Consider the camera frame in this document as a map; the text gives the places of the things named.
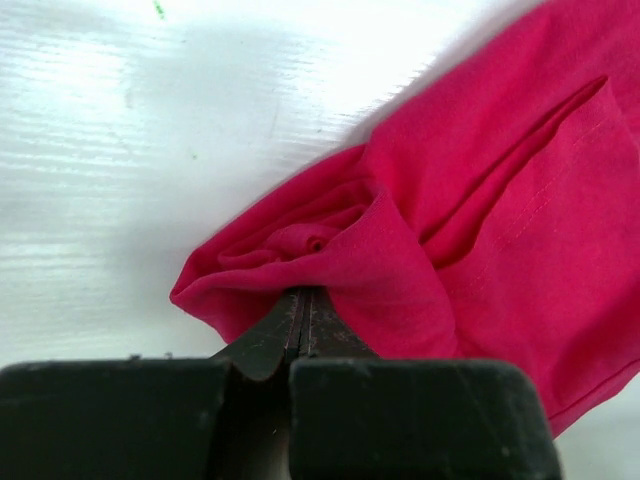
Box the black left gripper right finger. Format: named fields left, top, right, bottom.
left=287, top=288, right=562, bottom=479

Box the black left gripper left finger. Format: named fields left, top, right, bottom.
left=1, top=292, right=300, bottom=479

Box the crimson red t shirt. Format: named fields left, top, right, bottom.
left=170, top=1, right=639, bottom=434

